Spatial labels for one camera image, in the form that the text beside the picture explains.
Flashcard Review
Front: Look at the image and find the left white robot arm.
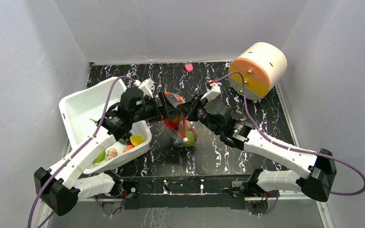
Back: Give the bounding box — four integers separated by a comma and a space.
34, 87, 183, 216

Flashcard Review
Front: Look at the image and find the white plastic bin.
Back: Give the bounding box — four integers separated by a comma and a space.
59, 77, 152, 174

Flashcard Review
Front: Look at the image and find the beige toy garlic bulb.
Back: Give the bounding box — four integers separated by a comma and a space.
107, 148, 118, 158

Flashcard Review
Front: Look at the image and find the small pink eraser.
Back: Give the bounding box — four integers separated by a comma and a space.
184, 63, 193, 72

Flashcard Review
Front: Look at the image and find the green toy custard apple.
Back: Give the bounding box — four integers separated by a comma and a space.
182, 130, 196, 147

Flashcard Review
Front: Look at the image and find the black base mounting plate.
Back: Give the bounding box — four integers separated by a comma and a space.
111, 175, 267, 209

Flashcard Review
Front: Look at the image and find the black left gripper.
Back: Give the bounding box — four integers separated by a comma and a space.
131, 93, 180, 124

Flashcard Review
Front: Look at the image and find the round cream drawer cabinet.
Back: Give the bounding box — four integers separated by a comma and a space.
228, 42, 288, 101

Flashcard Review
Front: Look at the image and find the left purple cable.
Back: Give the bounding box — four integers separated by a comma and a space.
27, 76, 137, 228

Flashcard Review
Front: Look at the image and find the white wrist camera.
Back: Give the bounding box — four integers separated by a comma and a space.
134, 78, 154, 98
201, 80, 221, 101

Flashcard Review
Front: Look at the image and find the clear zip bag orange zipper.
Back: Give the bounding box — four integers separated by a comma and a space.
163, 92, 198, 147

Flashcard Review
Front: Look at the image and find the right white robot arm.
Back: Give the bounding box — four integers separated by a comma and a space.
177, 97, 337, 202

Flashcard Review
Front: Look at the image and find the yellow toy starfruit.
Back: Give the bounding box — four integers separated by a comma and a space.
129, 135, 145, 147

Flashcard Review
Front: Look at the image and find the light green toy fruit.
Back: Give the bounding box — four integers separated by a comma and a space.
94, 151, 106, 163

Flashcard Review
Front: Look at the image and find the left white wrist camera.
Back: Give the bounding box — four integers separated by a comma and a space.
134, 78, 154, 98

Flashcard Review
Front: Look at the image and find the black toy grape bunch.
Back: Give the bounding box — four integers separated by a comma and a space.
118, 133, 131, 145

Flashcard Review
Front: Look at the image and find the orange toy peach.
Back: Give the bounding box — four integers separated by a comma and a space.
123, 145, 134, 152

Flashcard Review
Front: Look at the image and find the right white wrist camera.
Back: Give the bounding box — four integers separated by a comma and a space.
201, 80, 221, 101

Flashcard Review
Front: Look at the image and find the brown toy kiwi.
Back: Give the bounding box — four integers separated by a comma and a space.
168, 115, 181, 124

